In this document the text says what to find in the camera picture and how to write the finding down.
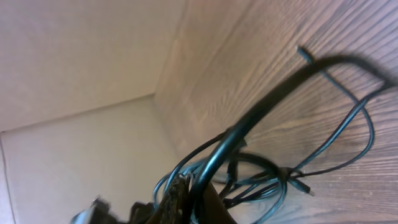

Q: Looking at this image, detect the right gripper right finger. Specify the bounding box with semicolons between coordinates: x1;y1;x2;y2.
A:
198;183;237;224

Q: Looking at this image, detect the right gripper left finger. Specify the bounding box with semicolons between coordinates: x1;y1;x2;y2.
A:
146;174;190;224

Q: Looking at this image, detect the black USB-C cable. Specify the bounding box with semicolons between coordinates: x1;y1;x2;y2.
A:
217;46;392;187

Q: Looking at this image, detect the cardboard wall panel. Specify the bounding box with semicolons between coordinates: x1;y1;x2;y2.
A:
1;0;186;223

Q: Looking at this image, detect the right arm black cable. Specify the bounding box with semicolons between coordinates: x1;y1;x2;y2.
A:
183;55;398;224

